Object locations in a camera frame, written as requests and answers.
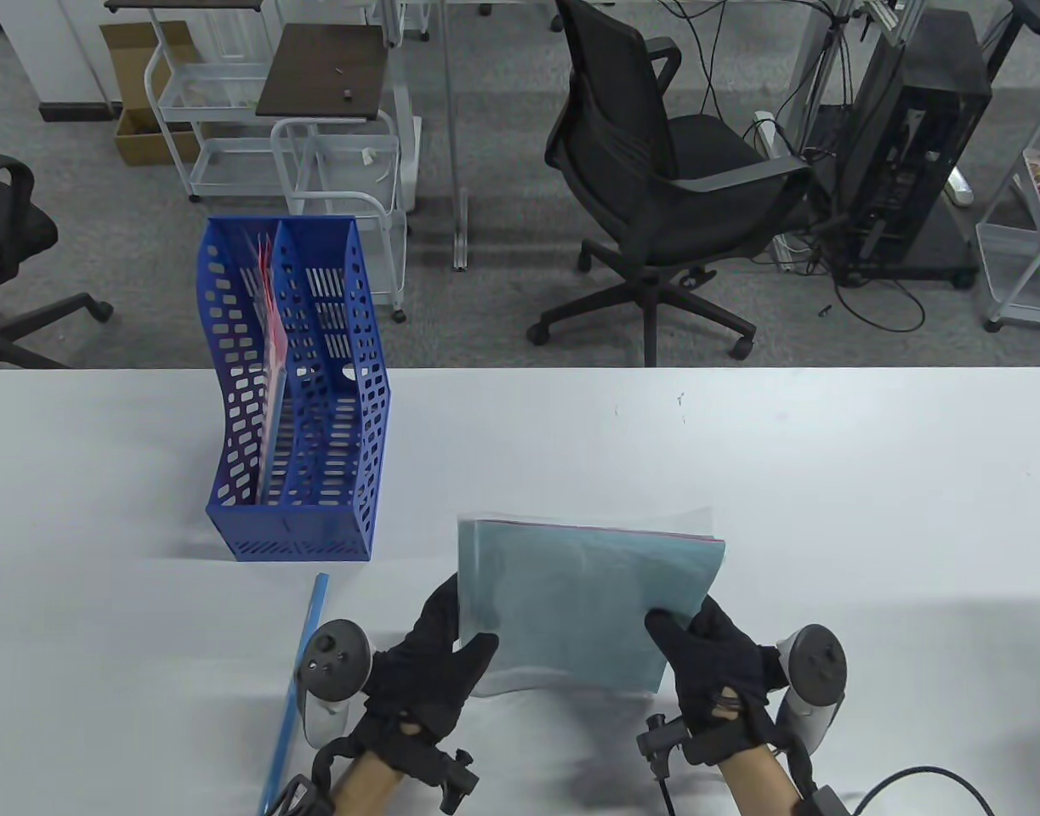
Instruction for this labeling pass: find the metal floor stand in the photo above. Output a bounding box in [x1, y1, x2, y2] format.
[441, 0, 471, 271]

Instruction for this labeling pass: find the person's right hand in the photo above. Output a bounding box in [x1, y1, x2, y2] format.
[645, 595, 790, 766]

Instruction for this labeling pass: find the white wire shelf cart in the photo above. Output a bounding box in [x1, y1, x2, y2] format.
[144, 0, 293, 202]

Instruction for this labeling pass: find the blue perforated file rack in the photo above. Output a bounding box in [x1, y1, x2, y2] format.
[195, 214, 393, 562]

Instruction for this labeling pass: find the person's left forearm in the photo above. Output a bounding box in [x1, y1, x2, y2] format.
[328, 752, 403, 816]

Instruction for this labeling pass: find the blue folder slide bar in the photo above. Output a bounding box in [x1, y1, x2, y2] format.
[258, 572, 331, 816]
[263, 361, 287, 504]

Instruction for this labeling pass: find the white wire rack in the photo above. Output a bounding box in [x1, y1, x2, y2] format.
[976, 81, 1040, 332]

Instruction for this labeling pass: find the light pink paper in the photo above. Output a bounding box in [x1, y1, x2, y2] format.
[254, 231, 287, 504]

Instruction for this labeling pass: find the black left hand controller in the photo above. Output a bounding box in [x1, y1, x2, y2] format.
[297, 620, 374, 751]

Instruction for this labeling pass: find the black right hand controller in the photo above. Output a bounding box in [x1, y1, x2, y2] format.
[775, 625, 849, 754]

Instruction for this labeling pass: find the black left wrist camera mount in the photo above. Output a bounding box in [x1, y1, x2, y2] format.
[269, 772, 335, 816]

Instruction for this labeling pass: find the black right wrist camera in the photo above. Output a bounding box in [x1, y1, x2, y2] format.
[796, 786, 854, 816]

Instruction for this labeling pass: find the white cart with brown top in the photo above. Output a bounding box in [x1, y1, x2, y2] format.
[256, 23, 423, 322]

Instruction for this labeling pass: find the black computer tower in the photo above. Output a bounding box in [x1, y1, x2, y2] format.
[833, 8, 994, 287]

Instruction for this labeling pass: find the person's right forearm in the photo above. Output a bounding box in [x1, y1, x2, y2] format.
[719, 752, 803, 816]

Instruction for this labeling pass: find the white cabinet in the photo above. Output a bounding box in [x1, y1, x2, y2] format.
[5, 0, 122, 122]

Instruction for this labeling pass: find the person's left hand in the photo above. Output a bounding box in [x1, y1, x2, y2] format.
[350, 574, 499, 783]

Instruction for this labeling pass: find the cardboard box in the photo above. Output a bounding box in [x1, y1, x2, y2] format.
[100, 21, 202, 164]

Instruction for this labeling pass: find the black braided cable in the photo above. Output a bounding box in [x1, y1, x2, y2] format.
[860, 765, 997, 816]

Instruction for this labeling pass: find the black mesh office chair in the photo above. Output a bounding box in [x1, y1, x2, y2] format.
[526, 0, 814, 366]

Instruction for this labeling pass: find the black hand controller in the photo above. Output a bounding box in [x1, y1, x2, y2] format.
[297, 620, 374, 751]
[775, 625, 849, 754]

